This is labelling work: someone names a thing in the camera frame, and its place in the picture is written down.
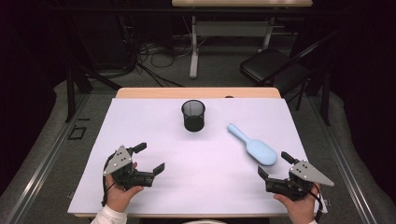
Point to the white-legged desk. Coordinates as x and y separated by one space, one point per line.
233 28

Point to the black metal crossbar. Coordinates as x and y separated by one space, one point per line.
124 10

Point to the person's right hand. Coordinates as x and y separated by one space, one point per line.
302 210

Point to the person's white clothing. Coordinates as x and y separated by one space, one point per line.
204 222

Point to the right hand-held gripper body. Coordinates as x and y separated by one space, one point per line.
306 172

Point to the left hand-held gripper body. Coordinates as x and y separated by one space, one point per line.
120 161

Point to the black metal stand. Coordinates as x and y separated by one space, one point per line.
70 93

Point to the person's left hand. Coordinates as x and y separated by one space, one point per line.
118 197

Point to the black folding chair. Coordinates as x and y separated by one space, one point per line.
267 63

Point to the wooden table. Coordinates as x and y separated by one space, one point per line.
155 92

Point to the metal floor rail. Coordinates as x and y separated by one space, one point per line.
46 161
337 152

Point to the black mesh pen holder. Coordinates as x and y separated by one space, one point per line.
193 123

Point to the white table mat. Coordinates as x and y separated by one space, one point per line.
193 174

